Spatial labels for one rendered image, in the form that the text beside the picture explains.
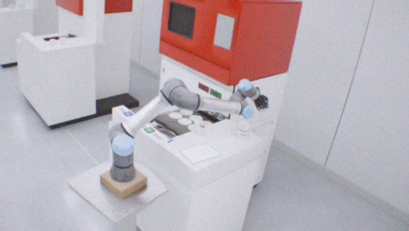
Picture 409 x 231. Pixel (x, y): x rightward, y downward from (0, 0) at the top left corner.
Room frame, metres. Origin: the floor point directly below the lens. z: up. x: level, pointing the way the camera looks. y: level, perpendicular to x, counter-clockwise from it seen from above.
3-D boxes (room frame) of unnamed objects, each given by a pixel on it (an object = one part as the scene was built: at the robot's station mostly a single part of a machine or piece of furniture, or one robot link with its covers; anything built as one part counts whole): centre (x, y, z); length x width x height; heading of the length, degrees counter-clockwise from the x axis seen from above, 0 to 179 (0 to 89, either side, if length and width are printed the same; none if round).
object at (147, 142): (2.01, 0.42, 0.89); 0.55 x 0.09 x 0.14; 47
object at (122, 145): (1.54, 0.41, 1.04); 0.13 x 0.12 x 0.14; 24
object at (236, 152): (1.89, -0.09, 0.89); 0.62 x 0.35 x 0.14; 137
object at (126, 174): (1.54, 0.41, 0.93); 0.15 x 0.15 x 0.10
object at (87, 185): (1.52, 0.42, 0.75); 0.45 x 0.44 x 0.13; 146
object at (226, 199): (2.10, 0.14, 0.41); 0.97 x 0.64 x 0.82; 47
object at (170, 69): (2.52, 0.11, 1.02); 0.82 x 0.03 x 0.40; 47
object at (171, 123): (2.23, 0.13, 0.90); 0.34 x 0.34 x 0.01; 47
